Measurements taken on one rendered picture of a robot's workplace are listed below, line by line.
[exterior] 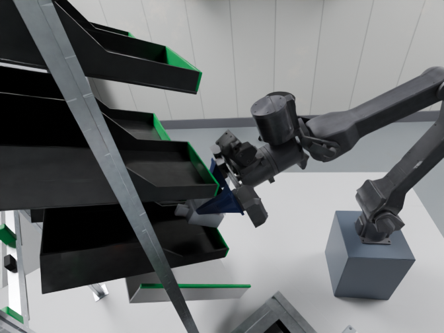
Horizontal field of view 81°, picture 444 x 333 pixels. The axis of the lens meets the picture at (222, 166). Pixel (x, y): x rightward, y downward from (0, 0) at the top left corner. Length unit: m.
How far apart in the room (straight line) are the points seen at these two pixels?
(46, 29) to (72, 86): 0.04
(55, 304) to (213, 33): 2.41
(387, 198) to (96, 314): 0.81
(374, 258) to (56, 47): 0.67
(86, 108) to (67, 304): 0.81
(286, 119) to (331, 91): 2.62
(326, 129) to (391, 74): 2.70
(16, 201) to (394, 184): 0.60
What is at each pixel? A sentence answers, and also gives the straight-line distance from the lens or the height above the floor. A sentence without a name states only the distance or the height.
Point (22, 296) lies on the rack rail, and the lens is 0.46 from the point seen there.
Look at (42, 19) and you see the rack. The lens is 0.23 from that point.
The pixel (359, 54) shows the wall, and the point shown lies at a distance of 2.95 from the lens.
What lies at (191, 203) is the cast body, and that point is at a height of 1.28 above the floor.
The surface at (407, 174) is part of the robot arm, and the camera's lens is 0.60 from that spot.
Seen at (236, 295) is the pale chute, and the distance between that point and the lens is 0.66.
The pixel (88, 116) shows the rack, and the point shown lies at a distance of 0.25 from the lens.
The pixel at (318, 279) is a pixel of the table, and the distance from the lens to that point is 0.87.
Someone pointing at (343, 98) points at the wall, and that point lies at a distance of 3.10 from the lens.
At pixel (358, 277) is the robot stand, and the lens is 0.77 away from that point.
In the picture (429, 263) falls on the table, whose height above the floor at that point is 0.86.
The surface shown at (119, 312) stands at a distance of 0.90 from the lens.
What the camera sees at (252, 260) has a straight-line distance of 0.88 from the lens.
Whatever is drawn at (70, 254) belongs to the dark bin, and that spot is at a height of 1.35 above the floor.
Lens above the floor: 1.62
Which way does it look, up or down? 39 degrees down
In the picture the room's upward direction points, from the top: 8 degrees counter-clockwise
